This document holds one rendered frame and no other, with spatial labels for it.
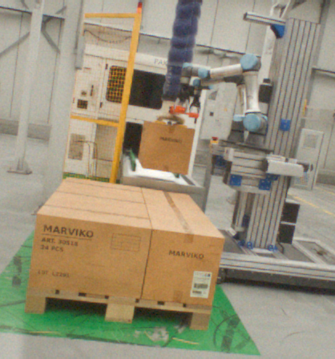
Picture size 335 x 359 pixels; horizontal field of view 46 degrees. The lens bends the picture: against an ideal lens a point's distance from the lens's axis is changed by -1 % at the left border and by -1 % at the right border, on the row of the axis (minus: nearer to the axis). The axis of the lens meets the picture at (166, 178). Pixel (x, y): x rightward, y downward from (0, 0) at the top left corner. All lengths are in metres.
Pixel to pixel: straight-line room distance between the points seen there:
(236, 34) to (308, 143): 9.81
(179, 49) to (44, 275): 2.28
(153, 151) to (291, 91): 1.21
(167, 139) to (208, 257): 1.46
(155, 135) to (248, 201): 0.94
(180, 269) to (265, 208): 1.27
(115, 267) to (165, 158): 1.48
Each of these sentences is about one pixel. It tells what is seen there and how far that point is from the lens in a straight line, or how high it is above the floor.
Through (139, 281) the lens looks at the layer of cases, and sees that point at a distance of 2.21.
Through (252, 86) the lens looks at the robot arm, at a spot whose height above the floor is 1.45.
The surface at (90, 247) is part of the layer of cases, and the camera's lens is 2.15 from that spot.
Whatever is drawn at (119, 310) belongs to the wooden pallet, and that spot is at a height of 0.07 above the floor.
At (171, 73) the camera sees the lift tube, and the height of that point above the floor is 1.53.
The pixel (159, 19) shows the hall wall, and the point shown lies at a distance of 12.54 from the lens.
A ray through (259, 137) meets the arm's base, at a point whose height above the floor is 1.11.
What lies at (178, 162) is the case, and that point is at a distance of 3.44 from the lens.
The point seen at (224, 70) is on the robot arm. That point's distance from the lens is 3.13.
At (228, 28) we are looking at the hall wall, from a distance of 12.85.
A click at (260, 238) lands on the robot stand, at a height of 0.31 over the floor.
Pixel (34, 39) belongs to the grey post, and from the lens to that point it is 6.32.
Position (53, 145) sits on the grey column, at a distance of 4.06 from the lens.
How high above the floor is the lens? 1.10
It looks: 8 degrees down
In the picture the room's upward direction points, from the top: 10 degrees clockwise
